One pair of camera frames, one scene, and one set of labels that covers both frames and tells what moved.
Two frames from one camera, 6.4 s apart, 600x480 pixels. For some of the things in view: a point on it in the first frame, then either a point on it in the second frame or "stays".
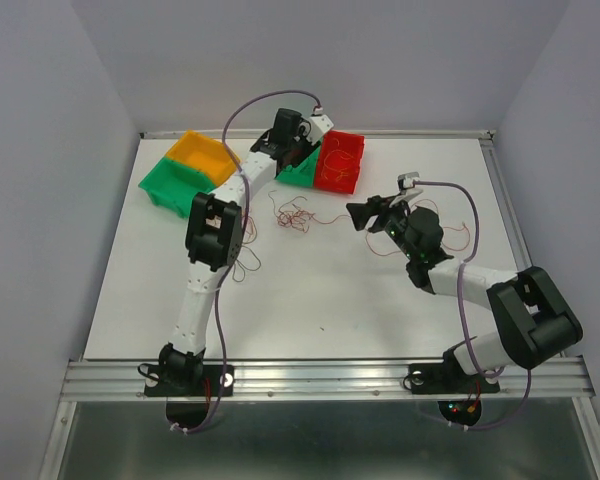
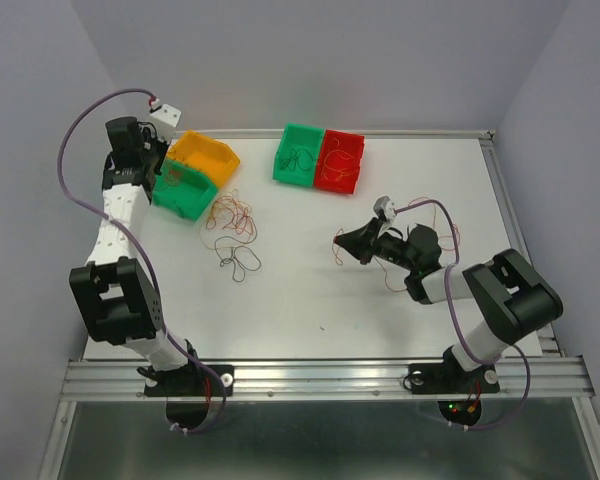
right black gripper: x=375 y=205 -> x=362 y=241
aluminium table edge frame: x=489 y=136 stays
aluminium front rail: x=321 y=379 stays
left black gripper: x=307 y=147 -> x=148 y=134
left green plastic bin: x=172 y=186 stays
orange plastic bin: x=208 y=154 stays
